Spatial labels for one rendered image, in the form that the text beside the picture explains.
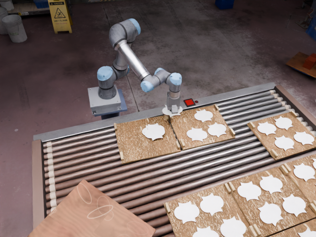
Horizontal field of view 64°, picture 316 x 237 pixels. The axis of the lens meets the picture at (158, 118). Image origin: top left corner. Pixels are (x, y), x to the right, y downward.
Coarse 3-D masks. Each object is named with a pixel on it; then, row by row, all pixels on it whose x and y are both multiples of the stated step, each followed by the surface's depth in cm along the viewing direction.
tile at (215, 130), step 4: (216, 124) 189; (220, 124) 189; (212, 128) 186; (216, 128) 186; (220, 128) 186; (224, 128) 186; (208, 132) 183; (212, 132) 183; (216, 132) 183; (220, 132) 184; (224, 132) 184
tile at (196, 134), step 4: (192, 128) 185; (200, 128) 185; (188, 132) 183; (192, 132) 183; (196, 132) 183; (200, 132) 183; (204, 132) 183; (188, 136) 180; (192, 136) 180; (196, 136) 180; (200, 136) 180; (204, 136) 180; (192, 140) 178; (196, 140) 178; (200, 140) 178
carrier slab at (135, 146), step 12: (144, 120) 190; (156, 120) 190; (120, 132) 181; (132, 132) 182; (168, 132) 183; (120, 144) 174; (132, 144) 174; (144, 144) 175; (156, 144) 175; (168, 144) 175; (132, 156) 168; (144, 156) 168; (156, 156) 169
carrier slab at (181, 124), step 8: (184, 112) 197; (192, 112) 198; (216, 112) 199; (176, 120) 191; (184, 120) 192; (192, 120) 192; (216, 120) 193; (224, 120) 193; (176, 128) 186; (184, 128) 186; (208, 128) 187; (176, 136) 182; (184, 136) 181; (208, 136) 182; (216, 136) 182; (224, 136) 182; (232, 136) 182; (192, 144) 176; (200, 144) 176; (208, 144) 178
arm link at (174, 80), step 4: (172, 76) 156; (176, 76) 156; (180, 76) 157; (168, 80) 159; (172, 80) 156; (176, 80) 155; (180, 80) 157; (168, 84) 161; (172, 84) 158; (176, 84) 157; (180, 84) 159; (172, 88) 161; (176, 88) 160; (180, 88) 163; (176, 92) 162
